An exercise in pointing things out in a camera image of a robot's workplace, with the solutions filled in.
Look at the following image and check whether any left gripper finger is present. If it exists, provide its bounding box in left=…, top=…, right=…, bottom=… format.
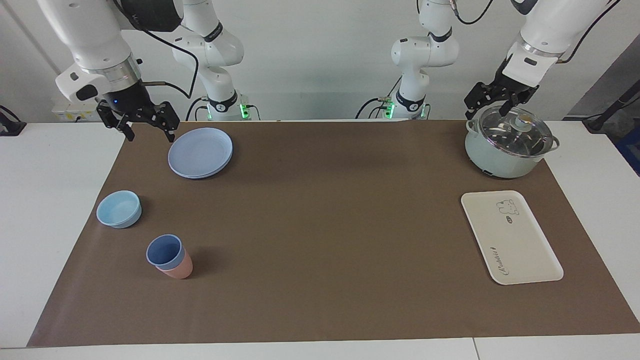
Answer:
left=497, top=89, right=541, bottom=119
left=464, top=81, right=502, bottom=121

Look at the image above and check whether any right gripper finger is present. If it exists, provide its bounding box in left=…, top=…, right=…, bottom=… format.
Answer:
left=96, top=100, right=136, bottom=142
left=142, top=101, right=181, bottom=144

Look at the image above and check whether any blue plastic cup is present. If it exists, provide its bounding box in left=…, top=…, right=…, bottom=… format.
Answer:
left=146, top=234, right=187, bottom=272

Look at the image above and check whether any pink plastic cup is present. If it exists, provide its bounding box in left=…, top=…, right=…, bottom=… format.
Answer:
left=156, top=248, right=194, bottom=280

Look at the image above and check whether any cream tray with bear print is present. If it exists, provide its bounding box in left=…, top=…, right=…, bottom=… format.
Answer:
left=460, top=190, right=564, bottom=286

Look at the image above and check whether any glass pot lid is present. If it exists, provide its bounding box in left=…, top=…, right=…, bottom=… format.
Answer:
left=472, top=105, right=555, bottom=158

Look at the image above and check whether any blue round plate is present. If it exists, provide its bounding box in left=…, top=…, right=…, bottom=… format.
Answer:
left=167, top=127, right=234, bottom=180

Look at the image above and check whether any mint green cooking pot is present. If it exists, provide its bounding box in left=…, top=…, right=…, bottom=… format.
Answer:
left=464, top=117, right=561, bottom=179

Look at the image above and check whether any black stand with pole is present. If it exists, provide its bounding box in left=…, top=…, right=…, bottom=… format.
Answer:
left=582, top=80, right=640, bottom=134

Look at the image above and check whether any light blue bowl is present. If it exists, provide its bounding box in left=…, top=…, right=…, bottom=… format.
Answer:
left=96, top=190, right=143, bottom=229

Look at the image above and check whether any black table clamp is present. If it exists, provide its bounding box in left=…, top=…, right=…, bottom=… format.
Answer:
left=0, top=105, right=27, bottom=137

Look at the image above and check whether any blue crate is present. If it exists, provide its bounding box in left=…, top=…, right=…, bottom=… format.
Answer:
left=614, top=125, right=640, bottom=177

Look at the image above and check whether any brown table mat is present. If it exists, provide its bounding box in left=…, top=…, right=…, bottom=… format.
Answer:
left=27, top=120, right=640, bottom=348

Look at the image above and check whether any black arm base cable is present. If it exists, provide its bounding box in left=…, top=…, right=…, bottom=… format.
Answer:
left=355, top=75, right=402, bottom=120
left=186, top=96, right=211, bottom=121

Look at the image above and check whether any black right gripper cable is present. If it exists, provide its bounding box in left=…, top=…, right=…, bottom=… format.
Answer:
left=112, top=0, right=200, bottom=99

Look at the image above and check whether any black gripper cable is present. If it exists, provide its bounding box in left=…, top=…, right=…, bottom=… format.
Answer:
left=112, top=0, right=200, bottom=99
left=447, top=0, right=623, bottom=64

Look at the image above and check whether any white wall socket box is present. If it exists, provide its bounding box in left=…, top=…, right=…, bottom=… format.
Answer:
left=51, top=102, right=101, bottom=123

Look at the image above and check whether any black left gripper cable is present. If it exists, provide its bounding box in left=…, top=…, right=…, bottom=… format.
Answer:
left=447, top=0, right=623, bottom=64

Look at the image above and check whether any white wall conduit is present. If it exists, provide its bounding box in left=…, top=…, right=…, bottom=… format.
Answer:
left=0, top=0, right=60, bottom=75

